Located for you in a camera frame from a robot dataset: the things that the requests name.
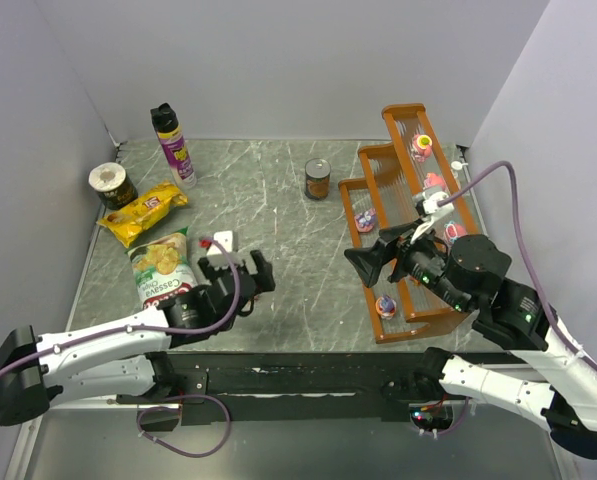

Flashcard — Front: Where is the purple bunny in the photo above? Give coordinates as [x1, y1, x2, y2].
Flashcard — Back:
[354, 208, 377, 234]

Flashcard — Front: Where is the purple figure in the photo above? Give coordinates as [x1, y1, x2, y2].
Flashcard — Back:
[374, 295, 397, 320]

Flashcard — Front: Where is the pink round figure teal face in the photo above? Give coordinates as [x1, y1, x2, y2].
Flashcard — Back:
[443, 221, 468, 245]

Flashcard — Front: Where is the pink pig figure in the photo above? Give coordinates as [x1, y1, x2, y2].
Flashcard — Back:
[423, 172, 447, 192]

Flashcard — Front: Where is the pink figure with green hat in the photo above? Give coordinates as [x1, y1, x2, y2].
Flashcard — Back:
[411, 134, 433, 163]

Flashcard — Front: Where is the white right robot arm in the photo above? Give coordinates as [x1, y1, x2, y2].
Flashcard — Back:
[344, 223, 597, 460]

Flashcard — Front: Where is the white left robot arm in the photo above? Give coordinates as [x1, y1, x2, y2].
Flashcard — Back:
[0, 250, 276, 426]

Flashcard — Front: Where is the orange tiered display shelf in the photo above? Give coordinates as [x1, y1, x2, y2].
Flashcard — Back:
[337, 102, 479, 345]

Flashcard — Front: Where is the green Chuba cassava chips bag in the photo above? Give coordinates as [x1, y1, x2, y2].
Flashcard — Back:
[127, 228, 198, 309]

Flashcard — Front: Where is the brown tin can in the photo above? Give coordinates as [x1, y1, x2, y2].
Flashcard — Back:
[304, 158, 331, 200]

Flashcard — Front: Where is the yellow snack bag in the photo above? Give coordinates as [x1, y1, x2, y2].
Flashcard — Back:
[97, 181, 189, 248]

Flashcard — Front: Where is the purple insect spray can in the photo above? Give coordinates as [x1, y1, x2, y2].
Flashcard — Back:
[150, 103, 196, 188]

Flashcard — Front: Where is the chips tube with white lid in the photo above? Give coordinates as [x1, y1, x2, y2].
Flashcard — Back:
[88, 162, 138, 210]

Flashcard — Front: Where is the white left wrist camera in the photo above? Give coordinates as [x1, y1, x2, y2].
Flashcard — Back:
[199, 230, 241, 269]

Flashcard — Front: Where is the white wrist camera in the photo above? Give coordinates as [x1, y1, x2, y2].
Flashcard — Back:
[199, 230, 241, 269]
[410, 189, 454, 244]

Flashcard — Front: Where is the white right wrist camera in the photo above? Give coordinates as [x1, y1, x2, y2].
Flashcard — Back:
[410, 189, 454, 244]

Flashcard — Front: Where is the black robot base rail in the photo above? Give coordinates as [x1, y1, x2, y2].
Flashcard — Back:
[97, 352, 529, 426]

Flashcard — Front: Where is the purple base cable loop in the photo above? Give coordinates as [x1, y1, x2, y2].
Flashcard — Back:
[136, 394, 233, 457]

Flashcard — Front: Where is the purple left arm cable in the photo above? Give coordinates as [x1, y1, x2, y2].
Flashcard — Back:
[0, 239, 242, 415]

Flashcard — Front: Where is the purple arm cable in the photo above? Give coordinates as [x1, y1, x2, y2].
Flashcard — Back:
[437, 160, 597, 389]
[0, 239, 242, 415]

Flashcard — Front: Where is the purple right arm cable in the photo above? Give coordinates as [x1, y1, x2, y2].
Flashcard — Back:
[437, 160, 597, 389]

